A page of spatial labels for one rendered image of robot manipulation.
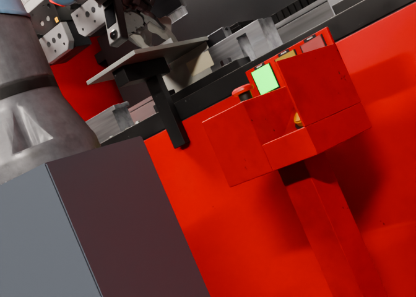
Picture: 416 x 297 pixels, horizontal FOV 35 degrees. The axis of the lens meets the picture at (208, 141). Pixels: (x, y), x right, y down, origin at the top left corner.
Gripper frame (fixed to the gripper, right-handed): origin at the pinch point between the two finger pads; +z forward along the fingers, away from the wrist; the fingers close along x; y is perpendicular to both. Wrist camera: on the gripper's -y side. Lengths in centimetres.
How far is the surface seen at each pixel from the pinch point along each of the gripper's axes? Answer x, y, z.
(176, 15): 0.1, 12.4, 0.0
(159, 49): -7.5, -9.4, -5.2
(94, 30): 25.9, 14.8, -8.7
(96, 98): 86, 46, 25
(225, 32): -12.4, 4.8, 7.4
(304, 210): -42, -53, 12
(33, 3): 45, 26, -22
